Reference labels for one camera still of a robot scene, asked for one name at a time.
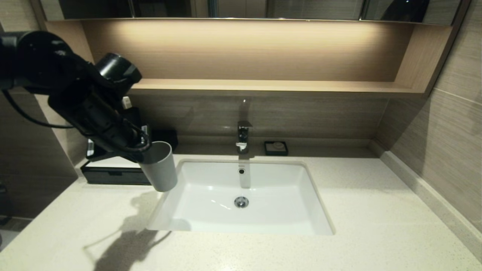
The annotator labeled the grey cup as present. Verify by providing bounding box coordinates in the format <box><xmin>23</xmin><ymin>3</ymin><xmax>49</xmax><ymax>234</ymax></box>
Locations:
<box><xmin>137</xmin><ymin>141</ymin><xmax>178</xmax><ymax>193</ymax></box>

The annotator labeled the stone backsplash ledge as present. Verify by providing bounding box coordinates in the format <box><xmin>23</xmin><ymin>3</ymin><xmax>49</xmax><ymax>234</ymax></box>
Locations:
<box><xmin>371</xmin><ymin>139</ymin><xmax>482</xmax><ymax>260</ymax></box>

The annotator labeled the wooden wall shelf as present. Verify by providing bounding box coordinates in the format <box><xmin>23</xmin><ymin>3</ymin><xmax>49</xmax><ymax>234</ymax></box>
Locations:
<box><xmin>32</xmin><ymin>18</ymin><xmax>471</xmax><ymax>99</ymax></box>

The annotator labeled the white ceramic sink basin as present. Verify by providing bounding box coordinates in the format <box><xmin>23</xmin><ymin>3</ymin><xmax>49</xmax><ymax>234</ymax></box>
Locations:
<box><xmin>147</xmin><ymin>159</ymin><xmax>336</xmax><ymax>237</ymax></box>

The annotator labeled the black box body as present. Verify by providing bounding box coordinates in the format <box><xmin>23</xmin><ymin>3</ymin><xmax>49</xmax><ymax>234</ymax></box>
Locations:
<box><xmin>81</xmin><ymin>130</ymin><xmax>179</xmax><ymax>186</ymax></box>

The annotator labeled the chrome faucet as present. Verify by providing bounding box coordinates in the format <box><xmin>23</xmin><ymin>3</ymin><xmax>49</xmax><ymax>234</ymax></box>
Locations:
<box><xmin>236</xmin><ymin>120</ymin><xmax>253</xmax><ymax>154</ymax></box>

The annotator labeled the black amenity tray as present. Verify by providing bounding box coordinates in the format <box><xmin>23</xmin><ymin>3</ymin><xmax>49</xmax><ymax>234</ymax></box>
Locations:
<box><xmin>81</xmin><ymin>166</ymin><xmax>152</xmax><ymax>186</ymax></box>

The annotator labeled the black cylindrical container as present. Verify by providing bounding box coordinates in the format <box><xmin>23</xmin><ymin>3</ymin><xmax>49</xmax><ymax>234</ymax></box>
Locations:
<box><xmin>122</xmin><ymin>107</ymin><xmax>143</xmax><ymax>138</ymax></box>

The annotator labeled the black soap dish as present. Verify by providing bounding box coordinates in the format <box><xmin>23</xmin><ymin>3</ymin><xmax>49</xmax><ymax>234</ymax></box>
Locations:
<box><xmin>264</xmin><ymin>141</ymin><xmax>289</xmax><ymax>156</ymax></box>

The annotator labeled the mirror cabinet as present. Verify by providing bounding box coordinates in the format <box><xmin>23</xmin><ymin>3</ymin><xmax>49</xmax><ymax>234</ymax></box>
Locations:
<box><xmin>38</xmin><ymin>0</ymin><xmax>465</xmax><ymax>25</ymax></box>

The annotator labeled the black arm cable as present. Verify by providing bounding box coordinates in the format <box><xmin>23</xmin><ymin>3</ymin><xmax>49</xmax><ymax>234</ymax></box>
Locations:
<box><xmin>0</xmin><ymin>88</ymin><xmax>76</xmax><ymax>129</ymax></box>

